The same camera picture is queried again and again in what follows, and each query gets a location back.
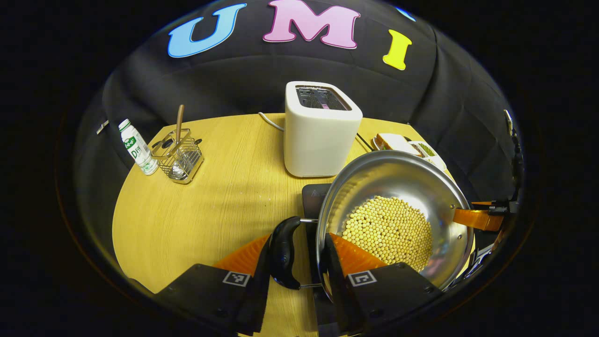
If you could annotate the white tag on cloth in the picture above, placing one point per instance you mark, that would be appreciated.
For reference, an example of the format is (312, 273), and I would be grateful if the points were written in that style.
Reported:
(102, 127)

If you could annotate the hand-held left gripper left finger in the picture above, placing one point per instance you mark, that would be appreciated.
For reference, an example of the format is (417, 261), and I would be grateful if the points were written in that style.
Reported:
(259, 299)

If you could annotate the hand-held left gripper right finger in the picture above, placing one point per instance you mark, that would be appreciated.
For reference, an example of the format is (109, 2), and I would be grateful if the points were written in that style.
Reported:
(337, 290)

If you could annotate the black induction cooktop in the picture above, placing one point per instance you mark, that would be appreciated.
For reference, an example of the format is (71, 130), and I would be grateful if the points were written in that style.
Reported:
(316, 199)

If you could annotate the white toaster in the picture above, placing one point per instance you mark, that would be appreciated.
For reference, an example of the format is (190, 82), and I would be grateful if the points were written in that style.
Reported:
(318, 140)

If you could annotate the white drink bottle green label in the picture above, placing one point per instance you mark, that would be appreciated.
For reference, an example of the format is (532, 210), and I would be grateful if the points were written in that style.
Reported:
(138, 150)

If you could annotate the pile of soybeans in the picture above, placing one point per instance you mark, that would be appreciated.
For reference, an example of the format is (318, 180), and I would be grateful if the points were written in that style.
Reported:
(388, 234)

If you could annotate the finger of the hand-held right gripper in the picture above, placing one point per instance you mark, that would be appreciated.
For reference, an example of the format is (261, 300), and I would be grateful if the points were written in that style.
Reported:
(498, 207)
(482, 257)

